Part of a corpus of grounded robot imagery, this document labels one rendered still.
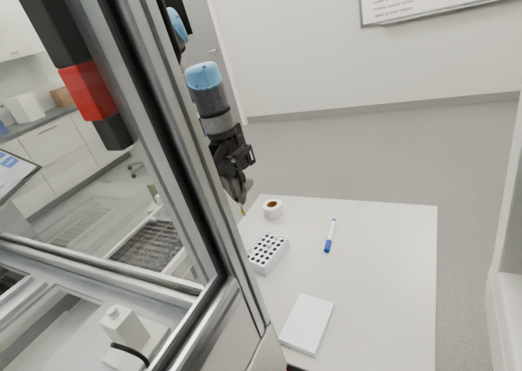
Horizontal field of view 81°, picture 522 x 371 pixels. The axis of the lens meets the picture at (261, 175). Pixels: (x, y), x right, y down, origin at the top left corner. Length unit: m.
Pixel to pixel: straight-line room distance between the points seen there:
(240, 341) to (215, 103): 0.47
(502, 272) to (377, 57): 3.28
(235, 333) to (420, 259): 0.56
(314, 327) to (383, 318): 0.15
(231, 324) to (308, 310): 0.34
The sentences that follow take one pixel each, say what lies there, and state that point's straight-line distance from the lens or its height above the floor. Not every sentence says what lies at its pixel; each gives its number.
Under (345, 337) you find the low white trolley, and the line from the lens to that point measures 0.76.
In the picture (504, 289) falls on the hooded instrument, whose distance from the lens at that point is 0.61.
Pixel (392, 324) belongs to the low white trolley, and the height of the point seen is 0.76.
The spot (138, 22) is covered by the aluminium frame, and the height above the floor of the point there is 1.42.
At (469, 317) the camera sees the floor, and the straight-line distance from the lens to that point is 1.77.
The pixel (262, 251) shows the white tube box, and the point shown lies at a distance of 0.92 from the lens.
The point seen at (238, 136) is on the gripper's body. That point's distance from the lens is 0.77.
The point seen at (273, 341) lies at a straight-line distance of 0.61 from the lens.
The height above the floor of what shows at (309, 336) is 0.78.
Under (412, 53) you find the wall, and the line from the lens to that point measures 3.75.
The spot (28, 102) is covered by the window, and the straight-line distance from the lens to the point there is 0.28.
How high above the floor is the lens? 1.41
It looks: 28 degrees down
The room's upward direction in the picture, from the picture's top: 16 degrees counter-clockwise
